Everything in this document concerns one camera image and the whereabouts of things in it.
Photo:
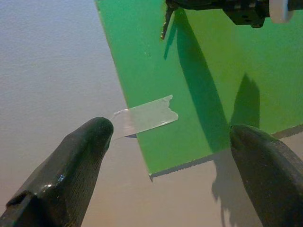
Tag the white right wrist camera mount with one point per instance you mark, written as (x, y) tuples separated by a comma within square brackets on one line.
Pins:
[(280, 10)]

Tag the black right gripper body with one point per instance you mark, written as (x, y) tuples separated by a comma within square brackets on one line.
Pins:
[(246, 14)]

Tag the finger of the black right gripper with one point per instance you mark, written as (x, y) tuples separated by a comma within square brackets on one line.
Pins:
[(196, 4)]

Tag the clear tape strip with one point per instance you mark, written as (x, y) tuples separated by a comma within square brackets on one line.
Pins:
[(151, 116)]

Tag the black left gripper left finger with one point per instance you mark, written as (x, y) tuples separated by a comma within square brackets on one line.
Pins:
[(71, 165)]

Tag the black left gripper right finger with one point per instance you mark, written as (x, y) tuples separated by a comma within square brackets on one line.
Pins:
[(267, 177)]

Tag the green board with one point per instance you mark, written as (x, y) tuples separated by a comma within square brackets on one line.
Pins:
[(146, 71)]

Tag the metal key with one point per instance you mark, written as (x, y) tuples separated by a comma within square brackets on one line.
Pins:
[(166, 23)]

